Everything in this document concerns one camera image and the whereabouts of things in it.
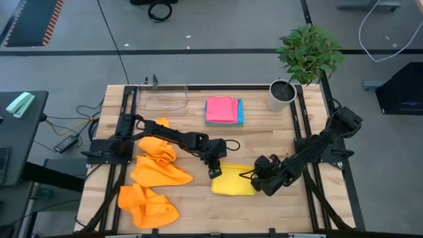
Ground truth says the black orange-striped floor mat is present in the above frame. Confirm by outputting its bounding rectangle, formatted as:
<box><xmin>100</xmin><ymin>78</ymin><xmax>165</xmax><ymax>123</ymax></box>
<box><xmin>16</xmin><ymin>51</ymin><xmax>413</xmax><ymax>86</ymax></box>
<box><xmin>2</xmin><ymin>0</ymin><xmax>65</xmax><ymax>47</ymax></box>

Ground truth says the yellow cable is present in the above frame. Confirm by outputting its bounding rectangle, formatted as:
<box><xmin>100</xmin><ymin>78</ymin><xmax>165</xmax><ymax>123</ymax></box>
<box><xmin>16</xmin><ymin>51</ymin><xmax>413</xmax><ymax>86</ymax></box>
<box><xmin>44</xmin><ymin>115</ymin><xmax>100</xmax><ymax>137</ymax></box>

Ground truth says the black desk foot bar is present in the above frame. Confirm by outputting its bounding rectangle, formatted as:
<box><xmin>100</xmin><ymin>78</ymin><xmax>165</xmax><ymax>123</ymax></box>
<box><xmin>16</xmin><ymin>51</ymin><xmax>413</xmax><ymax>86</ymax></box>
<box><xmin>21</xmin><ymin>158</ymin><xmax>87</xmax><ymax>193</ymax></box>

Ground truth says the short grey furniture foot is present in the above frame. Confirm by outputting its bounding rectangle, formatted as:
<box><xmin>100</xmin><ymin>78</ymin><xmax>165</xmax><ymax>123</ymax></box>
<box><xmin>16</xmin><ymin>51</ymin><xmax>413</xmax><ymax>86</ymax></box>
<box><xmin>363</xmin><ymin>79</ymin><xmax>381</xmax><ymax>92</ymax></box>

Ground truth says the blue microfiber towel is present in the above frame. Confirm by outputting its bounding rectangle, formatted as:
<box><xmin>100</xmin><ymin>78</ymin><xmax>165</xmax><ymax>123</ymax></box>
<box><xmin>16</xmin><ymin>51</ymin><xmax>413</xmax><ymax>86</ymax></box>
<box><xmin>204</xmin><ymin>98</ymin><xmax>245</xmax><ymax>126</ymax></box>

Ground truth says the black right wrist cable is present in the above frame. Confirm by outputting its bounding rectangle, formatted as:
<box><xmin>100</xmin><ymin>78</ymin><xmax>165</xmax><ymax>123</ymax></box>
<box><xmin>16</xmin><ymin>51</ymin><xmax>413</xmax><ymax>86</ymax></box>
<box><xmin>238</xmin><ymin>169</ymin><xmax>258</xmax><ymax>180</ymax></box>

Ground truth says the white floor cable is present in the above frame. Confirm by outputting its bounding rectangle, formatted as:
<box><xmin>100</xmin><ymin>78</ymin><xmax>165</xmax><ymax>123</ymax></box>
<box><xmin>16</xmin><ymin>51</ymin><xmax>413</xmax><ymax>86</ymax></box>
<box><xmin>358</xmin><ymin>0</ymin><xmax>423</xmax><ymax>63</ymax></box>

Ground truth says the green plant in white pot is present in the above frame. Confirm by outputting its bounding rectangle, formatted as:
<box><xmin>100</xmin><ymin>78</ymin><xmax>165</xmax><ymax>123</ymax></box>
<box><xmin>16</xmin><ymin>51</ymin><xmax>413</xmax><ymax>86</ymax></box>
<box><xmin>268</xmin><ymin>22</ymin><xmax>346</xmax><ymax>112</ymax></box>

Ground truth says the black cabinet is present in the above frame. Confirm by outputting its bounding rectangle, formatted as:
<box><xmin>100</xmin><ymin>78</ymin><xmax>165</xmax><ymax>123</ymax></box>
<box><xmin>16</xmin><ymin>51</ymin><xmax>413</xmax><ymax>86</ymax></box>
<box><xmin>375</xmin><ymin>61</ymin><xmax>423</xmax><ymax>116</ymax></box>

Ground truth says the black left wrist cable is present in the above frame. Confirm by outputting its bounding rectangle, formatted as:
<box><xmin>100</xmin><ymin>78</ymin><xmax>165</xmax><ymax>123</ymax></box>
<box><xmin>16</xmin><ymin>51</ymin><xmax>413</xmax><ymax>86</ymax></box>
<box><xmin>224</xmin><ymin>139</ymin><xmax>241</xmax><ymax>152</ymax></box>

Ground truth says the black power adapter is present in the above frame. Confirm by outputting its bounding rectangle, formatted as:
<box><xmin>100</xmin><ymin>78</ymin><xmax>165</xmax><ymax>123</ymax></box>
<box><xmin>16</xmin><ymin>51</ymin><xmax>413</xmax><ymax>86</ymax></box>
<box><xmin>53</xmin><ymin>134</ymin><xmax>79</xmax><ymax>154</ymax></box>

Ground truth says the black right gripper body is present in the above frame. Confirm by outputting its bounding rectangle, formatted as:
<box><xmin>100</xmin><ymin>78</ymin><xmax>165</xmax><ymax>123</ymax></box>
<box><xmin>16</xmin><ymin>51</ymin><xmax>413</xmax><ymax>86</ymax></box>
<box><xmin>250</xmin><ymin>161</ymin><xmax>292</xmax><ymax>198</ymax></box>

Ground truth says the clear plastic container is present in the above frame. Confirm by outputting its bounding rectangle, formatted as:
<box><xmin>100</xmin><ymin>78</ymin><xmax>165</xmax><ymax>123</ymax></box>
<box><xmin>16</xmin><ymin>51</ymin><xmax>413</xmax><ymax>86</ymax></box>
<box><xmin>136</xmin><ymin>82</ymin><xmax>189</xmax><ymax>117</ymax></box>

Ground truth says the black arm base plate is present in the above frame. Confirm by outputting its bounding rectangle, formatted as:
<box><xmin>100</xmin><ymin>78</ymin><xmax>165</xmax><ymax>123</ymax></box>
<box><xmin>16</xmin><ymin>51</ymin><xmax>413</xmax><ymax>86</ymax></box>
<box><xmin>293</xmin><ymin>137</ymin><xmax>355</xmax><ymax>163</ymax></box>
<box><xmin>81</xmin><ymin>138</ymin><xmax>135</xmax><ymax>165</ymax></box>

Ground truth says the black aluminium table frame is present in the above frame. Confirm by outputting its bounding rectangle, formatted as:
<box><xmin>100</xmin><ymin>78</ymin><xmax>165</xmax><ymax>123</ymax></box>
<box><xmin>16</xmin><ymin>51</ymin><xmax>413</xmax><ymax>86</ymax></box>
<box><xmin>74</xmin><ymin>84</ymin><xmax>366</xmax><ymax>238</ymax></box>

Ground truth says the coiled black floor cable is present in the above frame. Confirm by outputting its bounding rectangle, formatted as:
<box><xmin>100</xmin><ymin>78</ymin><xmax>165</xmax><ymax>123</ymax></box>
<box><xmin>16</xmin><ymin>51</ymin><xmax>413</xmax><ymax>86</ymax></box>
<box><xmin>147</xmin><ymin>1</ymin><xmax>173</xmax><ymax>23</ymax></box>

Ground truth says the orange microfiber towel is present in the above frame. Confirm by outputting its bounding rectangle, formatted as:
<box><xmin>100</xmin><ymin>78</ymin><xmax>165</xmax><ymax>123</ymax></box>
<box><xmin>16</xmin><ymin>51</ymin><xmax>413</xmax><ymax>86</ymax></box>
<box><xmin>118</xmin><ymin>182</ymin><xmax>181</xmax><ymax>229</ymax></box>
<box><xmin>130</xmin><ymin>155</ymin><xmax>194</xmax><ymax>188</ymax></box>
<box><xmin>137</xmin><ymin>117</ymin><xmax>178</xmax><ymax>163</ymax></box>

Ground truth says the pink microfiber towel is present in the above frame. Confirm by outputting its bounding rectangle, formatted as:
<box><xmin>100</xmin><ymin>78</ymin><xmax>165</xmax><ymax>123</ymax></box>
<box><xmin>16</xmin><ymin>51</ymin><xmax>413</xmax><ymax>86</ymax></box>
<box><xmin>205</xmin><ymin>95</ymin><xmax>239</xmax><ymax>124</ymax></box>

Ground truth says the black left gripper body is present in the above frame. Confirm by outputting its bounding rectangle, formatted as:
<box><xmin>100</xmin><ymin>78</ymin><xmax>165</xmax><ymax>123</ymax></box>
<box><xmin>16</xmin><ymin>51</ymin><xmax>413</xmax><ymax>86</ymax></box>
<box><xmin>198</xmin><ymin>138</ymin><xmax>229</xmax><ymax>170</ymax></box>

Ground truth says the long black floor cable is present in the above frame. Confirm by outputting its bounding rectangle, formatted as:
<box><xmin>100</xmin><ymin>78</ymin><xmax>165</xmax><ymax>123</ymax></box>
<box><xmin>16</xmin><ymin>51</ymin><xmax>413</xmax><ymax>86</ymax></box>
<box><xmin>96</xmin><ymin>0</ymin><xmax>130</xmax><ymax>85</ymax></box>

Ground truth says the black side desk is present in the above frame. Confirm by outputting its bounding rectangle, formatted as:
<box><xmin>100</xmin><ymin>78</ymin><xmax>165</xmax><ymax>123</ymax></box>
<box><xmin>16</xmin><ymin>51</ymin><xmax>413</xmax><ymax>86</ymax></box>
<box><xmin>0</xmin><ymin>91</ymin><xmax>50</xmax><ymax>188</ymax></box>

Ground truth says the mint green stapler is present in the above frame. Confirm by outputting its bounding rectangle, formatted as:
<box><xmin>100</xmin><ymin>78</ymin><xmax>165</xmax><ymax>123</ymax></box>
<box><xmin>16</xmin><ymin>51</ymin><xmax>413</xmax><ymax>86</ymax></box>
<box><xmin>5</xmin><ymin>91</ymin><xmax>36</xmax><ymax>119</ymax></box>

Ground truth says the yellow microfiber towel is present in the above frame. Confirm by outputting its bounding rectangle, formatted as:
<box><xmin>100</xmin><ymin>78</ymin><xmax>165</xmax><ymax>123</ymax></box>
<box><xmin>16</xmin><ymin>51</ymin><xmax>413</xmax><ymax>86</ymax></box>
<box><xmin>210</xmin><ymin>161</ymin><xmax>257</xmax><ymax>196</ymax></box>

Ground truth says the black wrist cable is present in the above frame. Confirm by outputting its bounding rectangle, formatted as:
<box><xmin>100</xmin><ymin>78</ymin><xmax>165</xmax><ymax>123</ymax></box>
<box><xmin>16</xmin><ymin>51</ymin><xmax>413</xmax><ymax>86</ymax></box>
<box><xmin>238</xmin><ymin>169</ymin><xmax>258</xmax><ymax>180</ymax></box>
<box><xmin>224</xmin><ymin>139</ymin><xmax>241</xmax><ymax>152</ymax></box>

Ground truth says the long grey desk foot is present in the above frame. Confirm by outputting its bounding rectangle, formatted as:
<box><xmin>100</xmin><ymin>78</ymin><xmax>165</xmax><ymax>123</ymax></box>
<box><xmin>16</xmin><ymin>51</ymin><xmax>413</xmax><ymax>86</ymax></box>
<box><xmin>336</xmin><ymin>0</ymin><xmax>403</xmax><ymax>11</ymax></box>

